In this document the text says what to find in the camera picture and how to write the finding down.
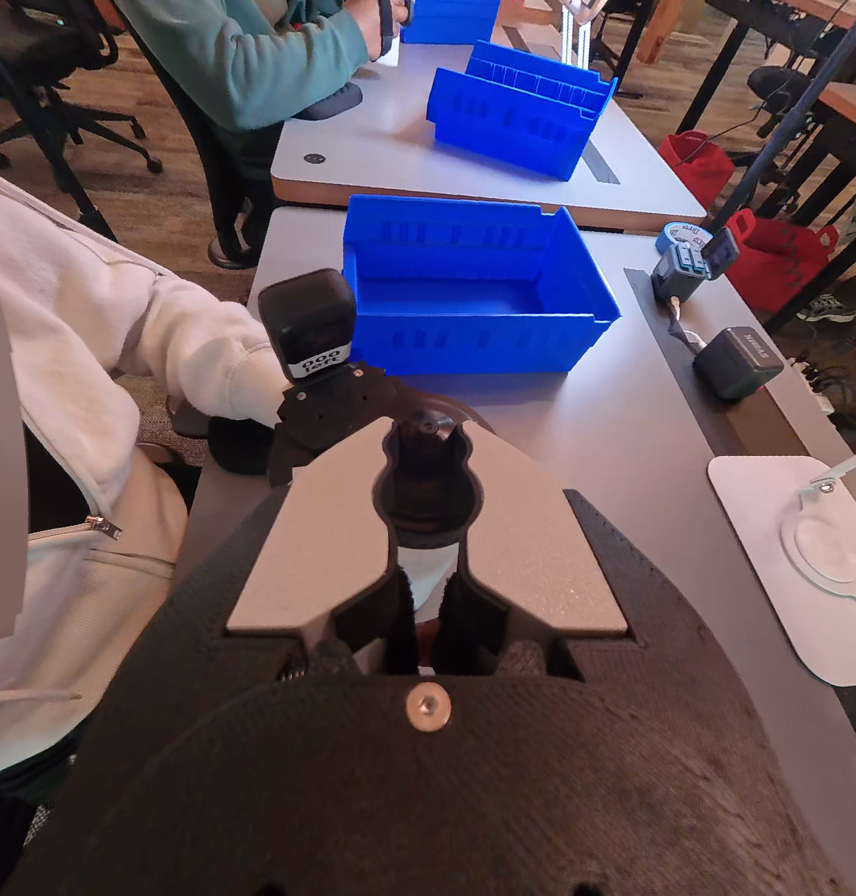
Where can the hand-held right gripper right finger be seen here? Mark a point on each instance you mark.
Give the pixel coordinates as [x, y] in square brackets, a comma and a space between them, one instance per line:
[547, 560]

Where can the blue tape roll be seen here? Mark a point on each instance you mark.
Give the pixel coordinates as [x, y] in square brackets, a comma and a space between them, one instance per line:
[669, 234]

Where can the long wooden table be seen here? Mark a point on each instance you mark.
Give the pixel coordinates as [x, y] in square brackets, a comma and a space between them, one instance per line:
[847, 101]

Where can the wooden instruction board stand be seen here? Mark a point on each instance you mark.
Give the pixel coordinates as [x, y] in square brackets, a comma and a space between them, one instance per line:
[575, 42]
[763, 546]

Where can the black bottle lid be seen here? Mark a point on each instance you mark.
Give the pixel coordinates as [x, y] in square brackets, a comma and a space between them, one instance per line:
[421, 490]

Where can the black stand pole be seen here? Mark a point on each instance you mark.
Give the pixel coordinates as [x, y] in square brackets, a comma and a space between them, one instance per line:
[85, 203]

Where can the small grey charger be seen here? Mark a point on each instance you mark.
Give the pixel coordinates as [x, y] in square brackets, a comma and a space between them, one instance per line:
[679, 269]

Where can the black textured pad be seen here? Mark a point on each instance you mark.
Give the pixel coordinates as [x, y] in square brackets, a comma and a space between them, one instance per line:
[330, 101]

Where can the white plastic bottle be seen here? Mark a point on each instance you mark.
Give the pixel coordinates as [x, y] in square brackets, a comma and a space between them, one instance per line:
[428, 581]

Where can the red crate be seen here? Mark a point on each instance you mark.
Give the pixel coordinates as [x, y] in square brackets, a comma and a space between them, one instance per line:
[770, 259]

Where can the person's right hand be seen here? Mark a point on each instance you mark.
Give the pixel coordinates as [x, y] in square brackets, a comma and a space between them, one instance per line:
[428, 644]

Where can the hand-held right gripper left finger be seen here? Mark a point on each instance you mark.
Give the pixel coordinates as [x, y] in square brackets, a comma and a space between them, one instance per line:
[309, 553]

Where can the small blue box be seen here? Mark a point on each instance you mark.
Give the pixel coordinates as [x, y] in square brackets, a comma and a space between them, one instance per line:
[721, 248]

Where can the wooden post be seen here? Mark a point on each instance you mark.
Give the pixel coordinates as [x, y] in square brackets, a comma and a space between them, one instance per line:
[659, 31]

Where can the person's left forearm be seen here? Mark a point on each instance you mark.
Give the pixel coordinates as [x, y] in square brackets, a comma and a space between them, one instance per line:
[190, 350]

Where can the grey power adapter box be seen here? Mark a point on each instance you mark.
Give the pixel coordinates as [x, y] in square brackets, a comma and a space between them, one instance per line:
[735, 364]

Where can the blue plastic bin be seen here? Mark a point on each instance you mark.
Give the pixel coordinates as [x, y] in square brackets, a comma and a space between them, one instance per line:
[470, 294]
[449, 21]
[505, 133]

